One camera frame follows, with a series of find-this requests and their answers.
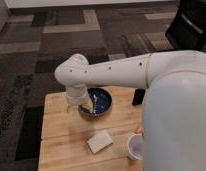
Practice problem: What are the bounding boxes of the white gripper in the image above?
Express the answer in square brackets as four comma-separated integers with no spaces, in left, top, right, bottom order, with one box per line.
[66,84,95,113]

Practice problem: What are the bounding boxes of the orange pepper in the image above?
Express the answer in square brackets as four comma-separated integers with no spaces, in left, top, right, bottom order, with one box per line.
[135,126,142,134]

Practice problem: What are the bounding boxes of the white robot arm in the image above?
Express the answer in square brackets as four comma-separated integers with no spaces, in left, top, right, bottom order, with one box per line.
[54,50,206,171]

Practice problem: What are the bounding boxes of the dark blue ceramic bowl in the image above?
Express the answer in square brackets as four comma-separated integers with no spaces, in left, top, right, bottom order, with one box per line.
[78,87,112,117]

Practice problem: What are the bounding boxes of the white sponge block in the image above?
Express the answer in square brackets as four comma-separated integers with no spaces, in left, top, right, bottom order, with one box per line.
[87,131,113,154]

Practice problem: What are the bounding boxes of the wooden table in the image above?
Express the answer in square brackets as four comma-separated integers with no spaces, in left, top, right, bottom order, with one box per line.
[38,87,143,171]

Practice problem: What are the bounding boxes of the black rectangular box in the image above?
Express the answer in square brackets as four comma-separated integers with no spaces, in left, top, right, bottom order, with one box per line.
[132,89,145,106]

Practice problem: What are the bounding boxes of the white plastic cup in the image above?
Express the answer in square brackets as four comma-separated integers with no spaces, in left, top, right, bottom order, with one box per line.
[127,134,143,160]

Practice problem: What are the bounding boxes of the black office chair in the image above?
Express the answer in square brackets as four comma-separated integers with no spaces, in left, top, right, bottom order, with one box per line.
[165,0,206,50]

